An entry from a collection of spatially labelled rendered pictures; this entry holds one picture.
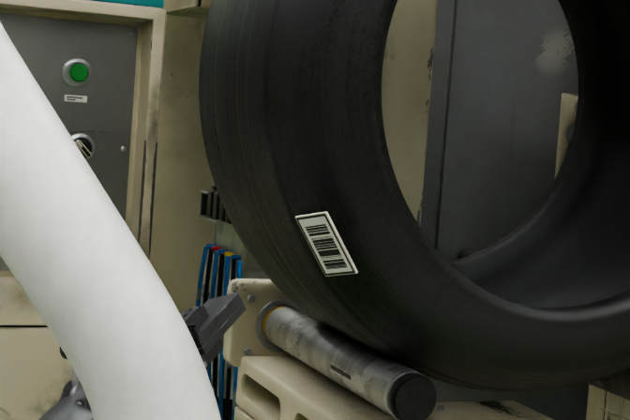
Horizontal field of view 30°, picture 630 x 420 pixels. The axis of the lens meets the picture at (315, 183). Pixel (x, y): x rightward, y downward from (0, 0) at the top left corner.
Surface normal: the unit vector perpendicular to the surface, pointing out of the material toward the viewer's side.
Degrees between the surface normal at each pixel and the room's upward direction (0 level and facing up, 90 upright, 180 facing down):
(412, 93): 90
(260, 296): 90
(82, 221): 60
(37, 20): 90
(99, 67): 90
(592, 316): 100
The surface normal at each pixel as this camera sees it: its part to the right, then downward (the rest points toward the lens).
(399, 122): 0.36, 0.07
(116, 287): 0.29, -0.33
